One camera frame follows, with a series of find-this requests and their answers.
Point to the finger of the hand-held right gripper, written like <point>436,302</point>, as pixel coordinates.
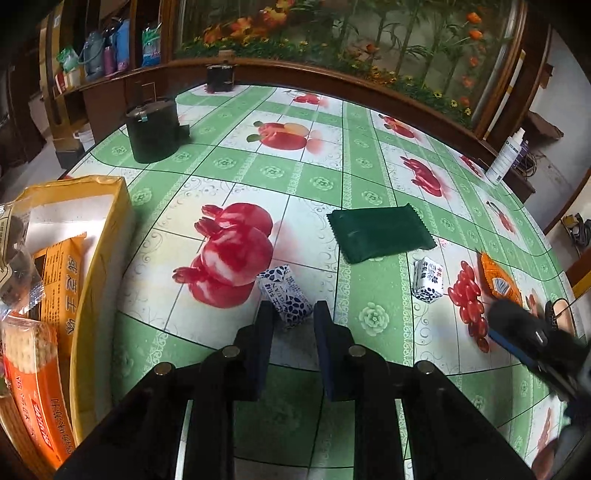
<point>512,345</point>
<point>519,321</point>

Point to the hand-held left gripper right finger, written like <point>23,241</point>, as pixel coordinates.
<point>332,364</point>

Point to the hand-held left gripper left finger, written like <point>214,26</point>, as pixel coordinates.
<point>258,360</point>

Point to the small orange snack packet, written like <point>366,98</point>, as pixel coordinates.
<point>501,281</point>

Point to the blue white candy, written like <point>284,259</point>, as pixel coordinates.
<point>284,295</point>
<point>427,281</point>

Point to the yellow cardboard box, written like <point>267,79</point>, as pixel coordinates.
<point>111,258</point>

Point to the orange cracker packet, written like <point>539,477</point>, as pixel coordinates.
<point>34,387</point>

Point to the clear plum snack bag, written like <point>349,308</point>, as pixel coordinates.
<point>14,258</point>

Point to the black patterned glasses case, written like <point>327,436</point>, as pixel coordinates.
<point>561,311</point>

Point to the wooden side cabinet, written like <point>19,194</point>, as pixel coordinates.
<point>521,182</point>

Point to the dark green snack packet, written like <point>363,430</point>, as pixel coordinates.
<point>383,233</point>

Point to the white spray bottle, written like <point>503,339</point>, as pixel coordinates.
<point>503,159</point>

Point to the orange snack packet dark window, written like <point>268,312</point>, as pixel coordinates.
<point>60,281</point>

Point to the white yellow rolled paper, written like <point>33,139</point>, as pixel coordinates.
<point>505,97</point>

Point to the black cylindrical device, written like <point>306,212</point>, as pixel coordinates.
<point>152,136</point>

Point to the small black box device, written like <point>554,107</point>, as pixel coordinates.
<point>220,77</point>

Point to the wooden shelf unit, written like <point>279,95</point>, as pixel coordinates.
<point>92,101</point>

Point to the glass case with artificial flowers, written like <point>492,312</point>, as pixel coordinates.
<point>346,46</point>

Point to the green blue packet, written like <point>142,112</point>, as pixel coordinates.
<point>150,47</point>

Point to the pink bottle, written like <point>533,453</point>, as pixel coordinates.
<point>110,60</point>

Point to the blue water jug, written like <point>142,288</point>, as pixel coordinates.
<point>92,54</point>

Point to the green white packet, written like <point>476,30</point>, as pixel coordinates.
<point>68,58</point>

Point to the brown wall shelf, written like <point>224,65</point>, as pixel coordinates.
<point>545,127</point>

